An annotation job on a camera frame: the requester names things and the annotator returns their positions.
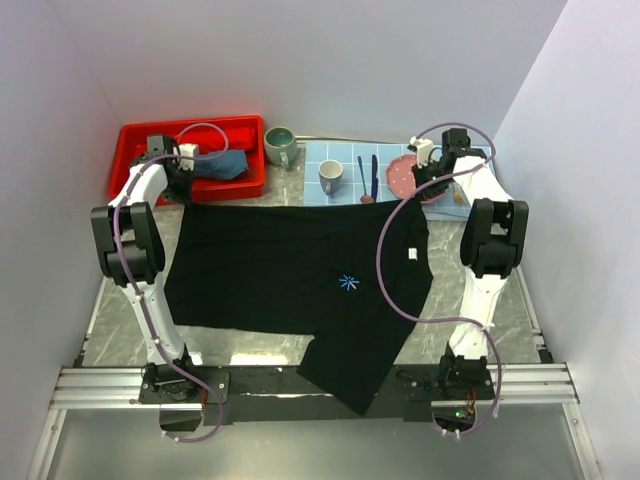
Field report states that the blue handled spoon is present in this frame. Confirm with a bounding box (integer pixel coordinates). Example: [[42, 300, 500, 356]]
[[357, 156, 375, 204]]

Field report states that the grey white mug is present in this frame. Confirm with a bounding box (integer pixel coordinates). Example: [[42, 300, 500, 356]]
[[318, 159, 344, 196]]

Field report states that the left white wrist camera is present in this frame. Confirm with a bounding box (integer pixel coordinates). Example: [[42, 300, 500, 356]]
[[175, 143, 200, 170]]

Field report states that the blue handled knife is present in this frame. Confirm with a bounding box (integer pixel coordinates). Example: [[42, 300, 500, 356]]
[[371, 154, 379, 202]]

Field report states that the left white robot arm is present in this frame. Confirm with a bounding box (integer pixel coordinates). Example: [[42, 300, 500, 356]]
[[90, 135, 199, 402]]

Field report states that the green ceramic mug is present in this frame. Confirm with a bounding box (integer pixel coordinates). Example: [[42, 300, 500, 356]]
[[263, 126, 298, 169]]

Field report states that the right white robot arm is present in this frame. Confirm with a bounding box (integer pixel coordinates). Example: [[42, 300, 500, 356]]
[[408, 123, 529, 363]]

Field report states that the red plastic bin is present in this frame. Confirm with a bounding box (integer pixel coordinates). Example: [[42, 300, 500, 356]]
[[107, 116, 266, 206]]

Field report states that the pink dotted plate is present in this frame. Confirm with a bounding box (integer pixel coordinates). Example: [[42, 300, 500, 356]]
[[385, 154, 417, 200]]

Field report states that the black t shirt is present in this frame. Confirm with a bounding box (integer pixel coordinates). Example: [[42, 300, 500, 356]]
[[165, 201, 433, 413]]

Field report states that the blue rolled t shirt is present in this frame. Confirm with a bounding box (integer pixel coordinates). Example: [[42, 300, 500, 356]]
[[194, 150, 249, 181]]

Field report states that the blue grid placemat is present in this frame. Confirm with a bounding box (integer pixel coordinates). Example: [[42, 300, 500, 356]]
[[303, 140, 496, 221]]

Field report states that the aluminium rail frame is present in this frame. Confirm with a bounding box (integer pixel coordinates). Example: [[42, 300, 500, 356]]
[[24, 209, 606, 480]]

